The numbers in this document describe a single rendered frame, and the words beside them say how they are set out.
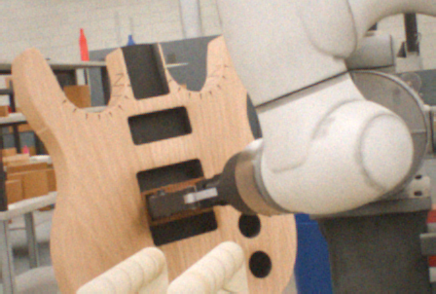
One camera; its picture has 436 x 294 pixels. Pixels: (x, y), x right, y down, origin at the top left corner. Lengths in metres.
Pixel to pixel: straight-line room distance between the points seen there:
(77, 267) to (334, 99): 0.42
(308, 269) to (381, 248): 2.56
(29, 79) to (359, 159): 0.48
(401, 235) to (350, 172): 1.09
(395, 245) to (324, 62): 1.09
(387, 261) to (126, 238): 0.89
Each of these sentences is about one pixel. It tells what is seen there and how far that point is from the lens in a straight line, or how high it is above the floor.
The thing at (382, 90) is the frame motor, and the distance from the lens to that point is 1.80.
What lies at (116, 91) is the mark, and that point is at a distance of 1.27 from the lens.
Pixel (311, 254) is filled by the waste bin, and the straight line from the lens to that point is 4.50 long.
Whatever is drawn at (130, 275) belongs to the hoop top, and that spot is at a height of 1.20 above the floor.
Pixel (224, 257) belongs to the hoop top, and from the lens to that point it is 0.89.
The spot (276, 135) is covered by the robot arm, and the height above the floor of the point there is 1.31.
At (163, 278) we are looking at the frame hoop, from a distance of 0.97.
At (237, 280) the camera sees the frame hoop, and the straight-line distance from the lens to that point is 0.95.
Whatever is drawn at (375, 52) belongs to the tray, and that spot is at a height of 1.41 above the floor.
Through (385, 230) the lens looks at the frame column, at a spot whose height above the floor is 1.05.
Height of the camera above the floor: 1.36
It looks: 3 degrees down
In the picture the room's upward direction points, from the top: 6 degrees counter-clockwise
